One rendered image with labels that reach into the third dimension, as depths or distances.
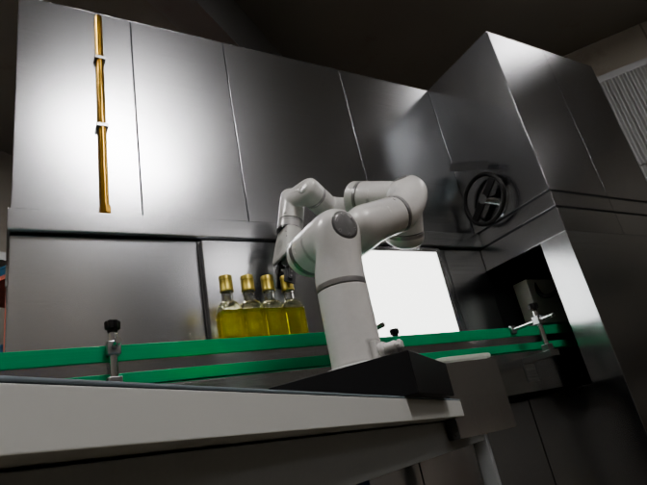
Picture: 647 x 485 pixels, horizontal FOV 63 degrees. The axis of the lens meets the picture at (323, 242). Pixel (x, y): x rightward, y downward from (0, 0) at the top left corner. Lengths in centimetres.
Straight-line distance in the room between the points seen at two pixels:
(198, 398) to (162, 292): 111
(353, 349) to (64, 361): 53
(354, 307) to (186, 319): 65
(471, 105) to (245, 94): 94
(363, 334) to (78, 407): 67
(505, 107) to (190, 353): 154
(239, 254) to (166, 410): 123
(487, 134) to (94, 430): 205
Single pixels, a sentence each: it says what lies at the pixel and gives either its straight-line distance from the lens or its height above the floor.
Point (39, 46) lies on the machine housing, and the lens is 185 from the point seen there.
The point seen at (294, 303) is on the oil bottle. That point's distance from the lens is 140.
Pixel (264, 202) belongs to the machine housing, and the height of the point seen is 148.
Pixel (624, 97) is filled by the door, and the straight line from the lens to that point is 490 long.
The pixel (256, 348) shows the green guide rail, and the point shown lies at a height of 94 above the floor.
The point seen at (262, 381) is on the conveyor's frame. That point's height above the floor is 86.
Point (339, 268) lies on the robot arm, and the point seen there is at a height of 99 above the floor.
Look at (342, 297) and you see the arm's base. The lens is 93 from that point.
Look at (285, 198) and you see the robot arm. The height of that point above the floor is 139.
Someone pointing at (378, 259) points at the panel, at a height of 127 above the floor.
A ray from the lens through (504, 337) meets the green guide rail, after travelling 181.
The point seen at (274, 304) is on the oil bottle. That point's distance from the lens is 137.
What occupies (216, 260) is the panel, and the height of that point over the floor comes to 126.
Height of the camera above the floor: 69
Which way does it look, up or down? 22 degrees up
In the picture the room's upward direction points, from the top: 12 degrees counter-clockwise
